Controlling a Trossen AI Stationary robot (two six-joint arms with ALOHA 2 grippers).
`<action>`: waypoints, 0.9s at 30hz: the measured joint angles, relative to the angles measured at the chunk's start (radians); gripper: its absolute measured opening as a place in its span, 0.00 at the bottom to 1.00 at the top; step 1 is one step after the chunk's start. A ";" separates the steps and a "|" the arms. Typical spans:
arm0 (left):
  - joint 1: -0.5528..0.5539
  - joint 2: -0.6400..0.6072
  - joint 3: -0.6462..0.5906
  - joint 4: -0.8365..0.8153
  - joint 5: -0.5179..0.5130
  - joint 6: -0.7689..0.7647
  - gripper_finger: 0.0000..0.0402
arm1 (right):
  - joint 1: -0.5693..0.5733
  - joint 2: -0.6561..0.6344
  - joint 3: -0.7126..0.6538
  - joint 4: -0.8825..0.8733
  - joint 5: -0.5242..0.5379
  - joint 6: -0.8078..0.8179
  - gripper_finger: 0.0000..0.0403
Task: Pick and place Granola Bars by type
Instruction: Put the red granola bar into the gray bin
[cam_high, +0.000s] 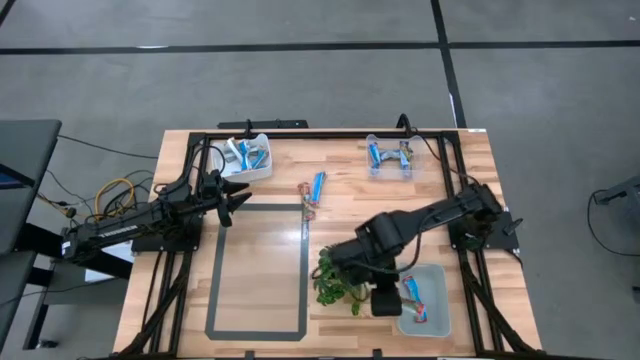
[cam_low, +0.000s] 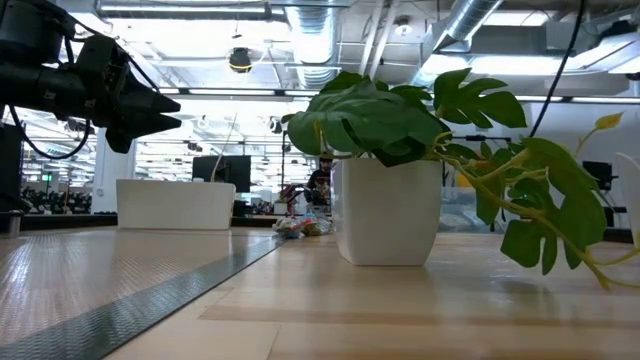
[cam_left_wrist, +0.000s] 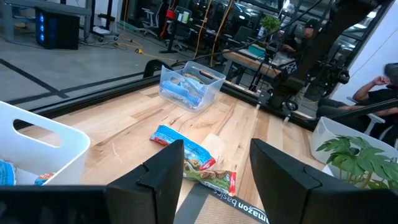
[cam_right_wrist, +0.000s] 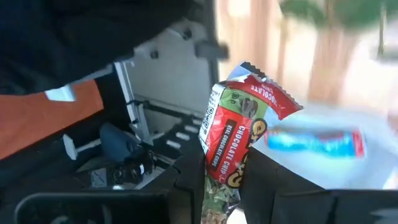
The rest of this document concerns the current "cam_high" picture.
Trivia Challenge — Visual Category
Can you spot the white printed paper sheet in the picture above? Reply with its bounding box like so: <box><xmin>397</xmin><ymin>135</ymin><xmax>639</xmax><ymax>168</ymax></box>
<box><xmin>83</xmin><ymin>239</ymin><xmax>139</xmax><ymax>284</ymax></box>

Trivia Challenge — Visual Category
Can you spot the clear plastic bin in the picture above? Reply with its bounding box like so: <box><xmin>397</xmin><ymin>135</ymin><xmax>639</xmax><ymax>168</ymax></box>
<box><xmin>365</xmin><ymin>133</ymin><xmax>427</xmax><ymax>181</ymax></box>

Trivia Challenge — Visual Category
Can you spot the white plastic bin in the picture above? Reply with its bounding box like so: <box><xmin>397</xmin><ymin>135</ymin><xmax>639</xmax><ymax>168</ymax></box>
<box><xmin>212</xmin><ymin>132</ymin><xmax>274</xmax><ymax>182</ymax></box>

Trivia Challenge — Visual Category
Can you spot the black floor cable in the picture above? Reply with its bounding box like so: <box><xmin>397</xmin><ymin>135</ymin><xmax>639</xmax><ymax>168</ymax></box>
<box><xmin>586</xmin><ymin>189</ymin><xmax>640</xmax><ymax>259</ymax></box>
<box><xmin>57</xmin><ymin>133</ymin><xmax>159</xmax><ymax>160</ymax></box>

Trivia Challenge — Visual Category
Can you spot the yellow cable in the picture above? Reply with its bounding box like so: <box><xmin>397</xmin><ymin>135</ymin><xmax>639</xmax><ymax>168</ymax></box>
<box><xmin>93</xmin><ymin>177</ymin><xmax>137</xmax><ymax>221</ymax></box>

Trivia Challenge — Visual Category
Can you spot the dark desk beam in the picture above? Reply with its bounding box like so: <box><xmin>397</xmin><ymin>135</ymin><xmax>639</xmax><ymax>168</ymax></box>
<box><xmin>14</xmin><ymin>222</ymin><xmax>134</xmax><ymax>280</ymax></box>

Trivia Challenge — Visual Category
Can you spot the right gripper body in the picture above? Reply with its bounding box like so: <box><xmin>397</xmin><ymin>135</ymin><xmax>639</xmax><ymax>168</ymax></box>
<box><xmin>370</xmin><ymin>284</ymin><xmax>404</xmax><ymax>318</ymax></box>

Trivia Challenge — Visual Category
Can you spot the grey stand leg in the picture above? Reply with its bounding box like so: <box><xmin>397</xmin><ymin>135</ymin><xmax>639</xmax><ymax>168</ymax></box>
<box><xmin>593</xmin><ymin>174</ymin><xmax>640</xmax><ymax>206</ymax></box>

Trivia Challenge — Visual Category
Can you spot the black power strip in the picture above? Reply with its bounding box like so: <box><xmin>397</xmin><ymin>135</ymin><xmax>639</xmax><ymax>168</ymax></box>
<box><xmin>217</xmin><ymin>119</ymin><xmax>310</xmax><ymax>130</ymax></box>

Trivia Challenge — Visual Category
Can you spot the grey desk top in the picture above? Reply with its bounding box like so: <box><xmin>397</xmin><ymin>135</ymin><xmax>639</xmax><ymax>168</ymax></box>
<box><xmin>0</xmin><ymin>118</ymin><xmax>63</xmax><ymax>256</ymax></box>

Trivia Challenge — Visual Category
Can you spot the grey side table top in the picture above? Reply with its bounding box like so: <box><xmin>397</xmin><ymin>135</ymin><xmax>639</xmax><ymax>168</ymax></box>
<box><xmin>0</xmin><ymin>249</ymin><xmax>39</xmax><ymax>351</ymax></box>

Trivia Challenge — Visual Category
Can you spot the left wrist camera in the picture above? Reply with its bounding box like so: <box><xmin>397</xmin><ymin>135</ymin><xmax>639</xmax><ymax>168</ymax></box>
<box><xmin>164</xmin><ymin>179</ymin><xmax>195</xmax><ymax>202</ymax></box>

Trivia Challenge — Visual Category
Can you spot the green plant in white pot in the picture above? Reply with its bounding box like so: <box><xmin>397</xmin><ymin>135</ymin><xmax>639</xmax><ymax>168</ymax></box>
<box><xmin>312</xmin><ymin>247</ymin><xmax>374</xmax><ymax>317</ymax></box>

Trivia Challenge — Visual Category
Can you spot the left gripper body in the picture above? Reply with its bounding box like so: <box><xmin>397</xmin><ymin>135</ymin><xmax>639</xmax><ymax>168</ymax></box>
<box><xmin>198</xmin><ymin>169</ymin><xmax>225</xmax><ymax>209</ymax></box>

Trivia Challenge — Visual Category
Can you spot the clear mat with dark border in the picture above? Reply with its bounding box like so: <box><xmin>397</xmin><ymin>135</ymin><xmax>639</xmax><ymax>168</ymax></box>
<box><xmin>204</xmin><ymin>202</ymin><xmax>310</xmax><ymax>343</ymax></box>

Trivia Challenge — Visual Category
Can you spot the grey plastic bin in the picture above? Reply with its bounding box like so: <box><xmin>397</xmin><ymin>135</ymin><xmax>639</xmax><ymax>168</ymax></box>
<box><xmin>394</xmin><ymin>262</ymin><xmax>452</xmax><ymax>339</ymax></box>

